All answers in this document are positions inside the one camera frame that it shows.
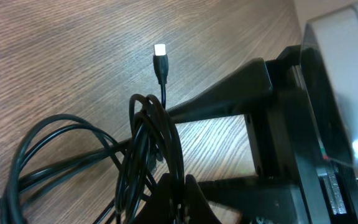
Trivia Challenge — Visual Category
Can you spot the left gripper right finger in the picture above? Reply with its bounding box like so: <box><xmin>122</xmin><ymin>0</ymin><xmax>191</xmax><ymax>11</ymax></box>
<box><xmin>184</xmin><ymin>174</ymin><xmax>221</xmax><ymax>224</ymax></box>

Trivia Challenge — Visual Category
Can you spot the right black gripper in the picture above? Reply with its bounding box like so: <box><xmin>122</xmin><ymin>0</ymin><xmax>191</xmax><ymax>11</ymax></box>
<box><xmin>168</xmin><ymin>45</ymin><xmax>358</xmax><ymax>223</ymax></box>

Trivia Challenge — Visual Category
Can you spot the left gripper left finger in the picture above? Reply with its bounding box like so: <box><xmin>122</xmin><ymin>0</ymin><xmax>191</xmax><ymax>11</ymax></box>
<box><xmin>132</xmin><ymin>174</ymin><xmax>175</xmax><ymax>224</ymax></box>

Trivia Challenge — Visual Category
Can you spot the black usb cable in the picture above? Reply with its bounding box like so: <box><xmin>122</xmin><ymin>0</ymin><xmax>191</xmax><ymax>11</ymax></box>
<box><xmin>113</xmin><ymin>43</ymin><xmax>186</xmax><ymax>224</ymax></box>

